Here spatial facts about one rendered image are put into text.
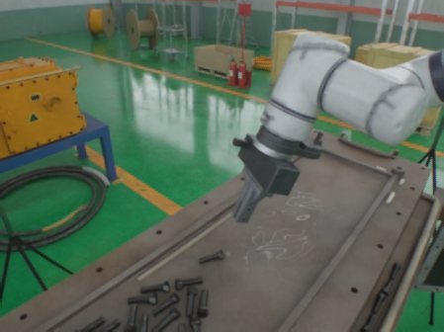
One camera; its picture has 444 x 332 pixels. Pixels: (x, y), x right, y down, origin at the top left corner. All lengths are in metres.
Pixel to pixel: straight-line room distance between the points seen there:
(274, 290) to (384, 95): 0.40
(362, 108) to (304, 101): 0.09
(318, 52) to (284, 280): 0.42
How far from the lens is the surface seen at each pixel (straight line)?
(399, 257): 0.98
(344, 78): 0.46
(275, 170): 0.49
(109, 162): 3.35
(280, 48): 6.13
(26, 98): 2.83
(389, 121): 0.43
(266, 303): 0.61
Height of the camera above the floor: 1.86
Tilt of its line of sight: 29 degrees down
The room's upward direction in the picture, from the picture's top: 1 degrees clockwise
